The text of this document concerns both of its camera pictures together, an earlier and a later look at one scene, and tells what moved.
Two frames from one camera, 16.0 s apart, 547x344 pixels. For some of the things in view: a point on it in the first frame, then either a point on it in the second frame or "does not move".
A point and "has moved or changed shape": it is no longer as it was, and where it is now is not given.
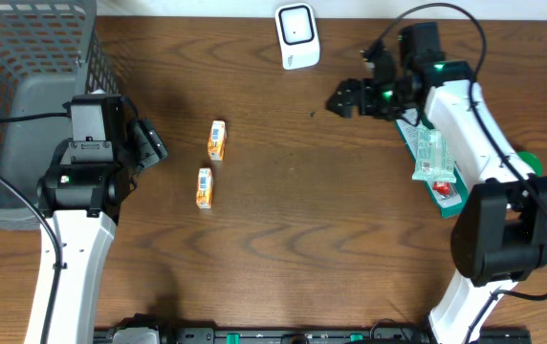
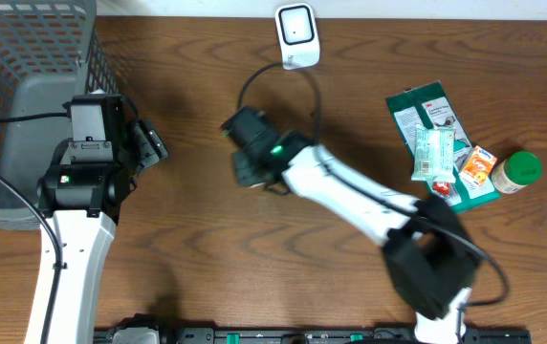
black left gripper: (146, 141) does not move
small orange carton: (205, 188) has moved or changed shape
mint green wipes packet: (434, 157) does not move
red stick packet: (443, 187) does not move
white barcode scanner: (298, 35) does not move
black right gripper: (366, 84) -> (248, 171)
